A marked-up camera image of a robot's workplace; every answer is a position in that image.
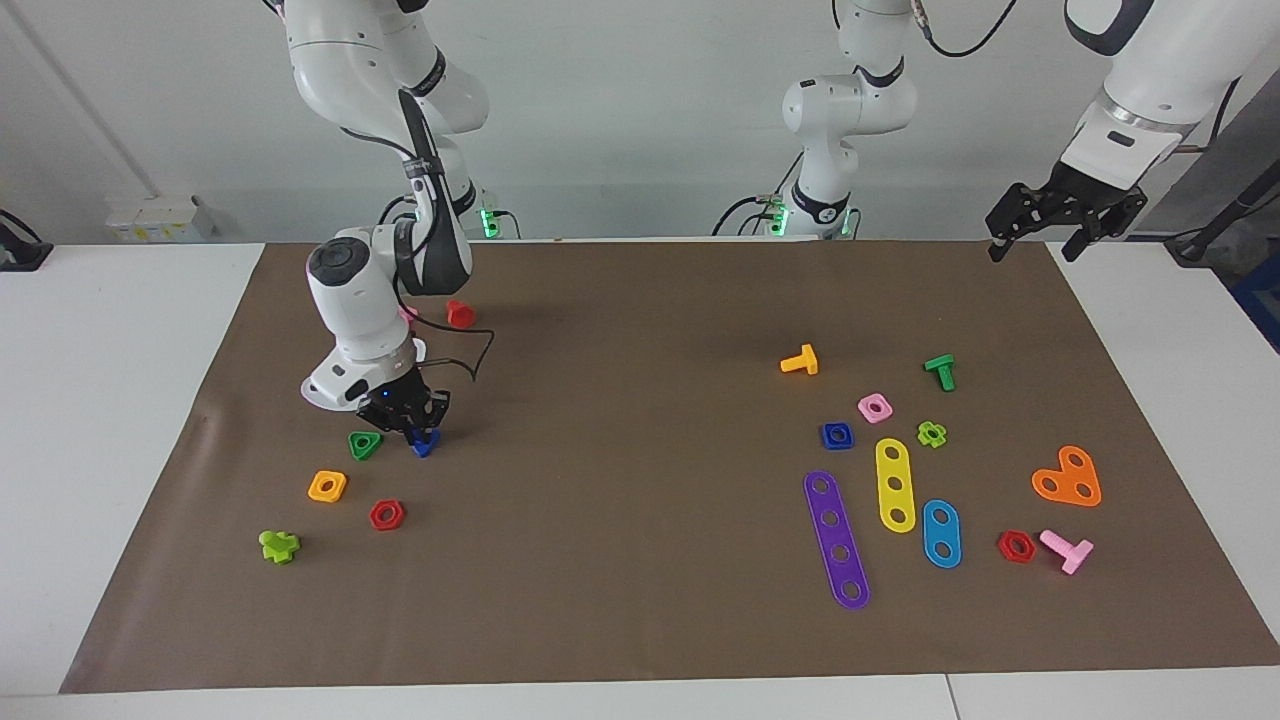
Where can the green plastic screw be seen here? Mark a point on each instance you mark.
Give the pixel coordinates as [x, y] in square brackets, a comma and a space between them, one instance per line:
[942, 370]

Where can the lime green cross nut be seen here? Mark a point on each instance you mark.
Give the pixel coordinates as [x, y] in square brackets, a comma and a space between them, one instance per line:
[940, 436]

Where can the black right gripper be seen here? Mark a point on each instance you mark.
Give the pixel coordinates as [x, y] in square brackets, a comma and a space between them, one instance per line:
[400, 405]

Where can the lime green cross-head screw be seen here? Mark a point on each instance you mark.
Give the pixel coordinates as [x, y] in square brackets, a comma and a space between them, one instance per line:
[275, 548]

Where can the green triangular nut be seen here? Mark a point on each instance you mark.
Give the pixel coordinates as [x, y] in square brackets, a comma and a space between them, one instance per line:
[360, 453]

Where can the black clamp base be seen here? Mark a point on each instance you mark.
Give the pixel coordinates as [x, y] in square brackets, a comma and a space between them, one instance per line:
[20, 250]

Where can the yellow three-hole strip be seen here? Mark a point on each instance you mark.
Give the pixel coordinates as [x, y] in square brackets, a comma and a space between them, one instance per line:
[895, 468]

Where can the red hexagonal nut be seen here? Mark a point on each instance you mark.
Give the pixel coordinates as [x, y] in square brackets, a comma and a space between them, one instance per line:
[1004, 547]
[376, 516]

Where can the blue square nut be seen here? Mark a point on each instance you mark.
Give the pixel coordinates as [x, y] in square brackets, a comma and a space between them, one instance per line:
[828, 443]

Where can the red plastic screw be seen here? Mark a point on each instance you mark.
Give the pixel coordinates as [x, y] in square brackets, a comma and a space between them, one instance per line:
[460, 316]

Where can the pink square nut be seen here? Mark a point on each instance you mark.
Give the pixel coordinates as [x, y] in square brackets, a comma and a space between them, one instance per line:
[886, 413]

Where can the brown table mat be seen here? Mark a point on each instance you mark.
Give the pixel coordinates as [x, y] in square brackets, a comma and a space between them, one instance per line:
[640, 560]

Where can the light blue two-hole strip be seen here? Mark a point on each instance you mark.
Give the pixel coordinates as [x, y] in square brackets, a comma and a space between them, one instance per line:
[941, 533]

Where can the blue frame part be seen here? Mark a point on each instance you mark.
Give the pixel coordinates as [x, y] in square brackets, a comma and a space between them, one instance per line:
[1262, 300]

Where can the orange square nut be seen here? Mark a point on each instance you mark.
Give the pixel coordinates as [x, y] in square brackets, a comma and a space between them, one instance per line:
[316, 492]

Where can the white power strip box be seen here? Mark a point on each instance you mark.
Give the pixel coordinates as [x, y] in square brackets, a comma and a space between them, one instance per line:
[160, 220]

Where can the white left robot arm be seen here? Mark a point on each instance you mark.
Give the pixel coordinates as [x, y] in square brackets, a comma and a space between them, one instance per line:
[850, 110]

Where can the black stand pole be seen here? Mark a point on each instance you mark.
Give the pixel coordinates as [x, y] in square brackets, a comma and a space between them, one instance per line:
[1225, 215]

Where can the purple four-hole strip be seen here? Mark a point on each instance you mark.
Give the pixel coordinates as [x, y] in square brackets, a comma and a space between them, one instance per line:
[837, 535]

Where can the orange three-hole corner plate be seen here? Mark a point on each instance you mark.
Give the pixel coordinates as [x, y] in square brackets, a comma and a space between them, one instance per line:
[1068, 478]

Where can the orange plastic screw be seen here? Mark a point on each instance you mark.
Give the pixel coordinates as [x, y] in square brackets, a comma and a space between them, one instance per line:
[805, 362]

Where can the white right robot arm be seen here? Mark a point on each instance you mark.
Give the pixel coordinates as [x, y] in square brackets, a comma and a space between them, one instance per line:
[350, 300]

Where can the blue triangle-head screw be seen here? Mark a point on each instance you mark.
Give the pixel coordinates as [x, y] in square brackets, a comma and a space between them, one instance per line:
[424, 447]

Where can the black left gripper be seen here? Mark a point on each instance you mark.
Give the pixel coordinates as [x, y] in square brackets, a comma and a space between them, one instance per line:
[1075, 200]

